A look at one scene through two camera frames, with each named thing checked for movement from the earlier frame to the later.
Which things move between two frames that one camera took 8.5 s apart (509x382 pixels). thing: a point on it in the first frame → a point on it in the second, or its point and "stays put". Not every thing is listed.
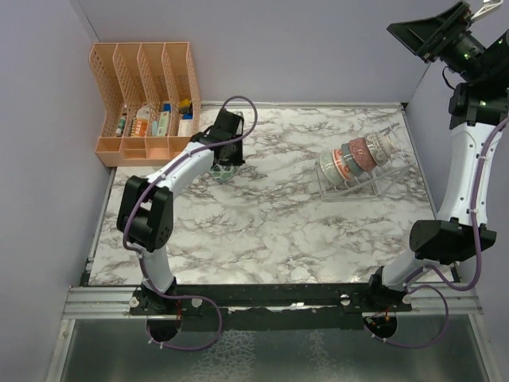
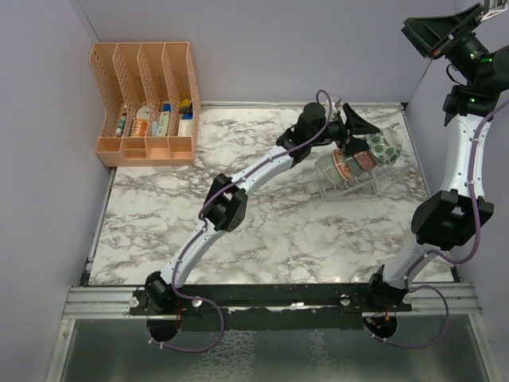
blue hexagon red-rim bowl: (351, 164) stays put
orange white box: (141, 127) stays put
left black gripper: (238, 159) → (355, 124)
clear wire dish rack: (373, 182) stays put
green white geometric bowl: (328, 169) stays put
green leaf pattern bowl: (223, 173) → (385, 146)
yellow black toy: (184, 106) stays put
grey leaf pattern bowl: (375, 144) → (366, 160)
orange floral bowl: (339, 164) stays put
